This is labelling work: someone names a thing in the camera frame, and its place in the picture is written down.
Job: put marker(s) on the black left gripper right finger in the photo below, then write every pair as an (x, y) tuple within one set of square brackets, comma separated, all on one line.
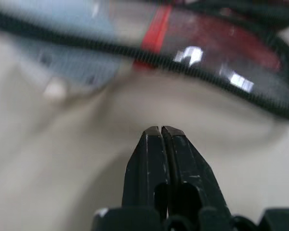
[(190, 166)]

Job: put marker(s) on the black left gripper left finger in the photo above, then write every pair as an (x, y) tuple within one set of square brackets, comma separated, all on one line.
[(144, 168)]

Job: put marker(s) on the red table tennis paddle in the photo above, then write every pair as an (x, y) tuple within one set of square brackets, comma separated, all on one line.
[(221, 38)]

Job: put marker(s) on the paddle case with black zipper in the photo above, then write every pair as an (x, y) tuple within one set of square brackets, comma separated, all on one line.
[(91, 43)]

